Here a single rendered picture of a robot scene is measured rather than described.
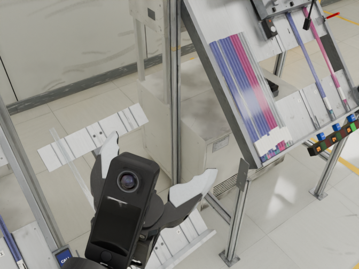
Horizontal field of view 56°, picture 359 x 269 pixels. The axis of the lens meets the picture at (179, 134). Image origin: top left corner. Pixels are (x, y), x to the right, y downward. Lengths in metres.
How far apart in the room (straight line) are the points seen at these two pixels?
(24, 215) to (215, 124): 0.92
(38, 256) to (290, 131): 1.04
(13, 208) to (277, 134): 1.07
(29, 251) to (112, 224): 0.75
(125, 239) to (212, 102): 1.49
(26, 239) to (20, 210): 0.37
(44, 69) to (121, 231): 2.60
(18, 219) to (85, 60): 1.84
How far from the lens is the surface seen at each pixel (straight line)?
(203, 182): 0.42
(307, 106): 1.57
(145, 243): 0.38
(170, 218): 0.38
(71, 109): 2.89
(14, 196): 1.49
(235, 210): 1.55
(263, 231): 2.04
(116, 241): 0.35
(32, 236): 1.07
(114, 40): 3.03
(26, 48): 2.79
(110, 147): 0.44
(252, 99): 1.37
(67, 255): 1.05
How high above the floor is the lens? 1.68
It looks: 42 degrees down
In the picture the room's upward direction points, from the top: straight up
